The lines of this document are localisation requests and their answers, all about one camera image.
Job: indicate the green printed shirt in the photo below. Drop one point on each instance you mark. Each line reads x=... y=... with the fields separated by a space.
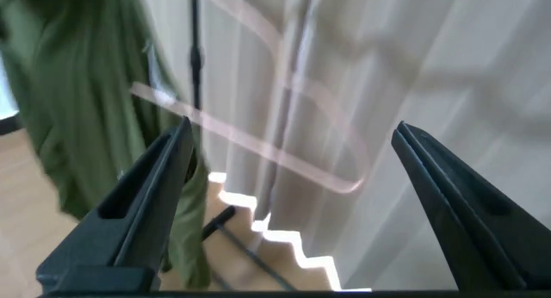
x=77 y=95

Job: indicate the beige curtain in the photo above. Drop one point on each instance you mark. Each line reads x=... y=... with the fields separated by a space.
x=430 y=52

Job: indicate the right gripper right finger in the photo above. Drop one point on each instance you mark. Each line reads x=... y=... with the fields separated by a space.
x=473 y=229

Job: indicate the pink clothes hanger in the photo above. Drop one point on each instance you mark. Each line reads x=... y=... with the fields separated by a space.
x=258 y=148

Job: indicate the black clothes rack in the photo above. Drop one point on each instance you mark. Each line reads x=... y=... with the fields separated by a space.
x=196 y=61

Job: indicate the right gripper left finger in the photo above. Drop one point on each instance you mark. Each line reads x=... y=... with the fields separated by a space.
x=125 y=229

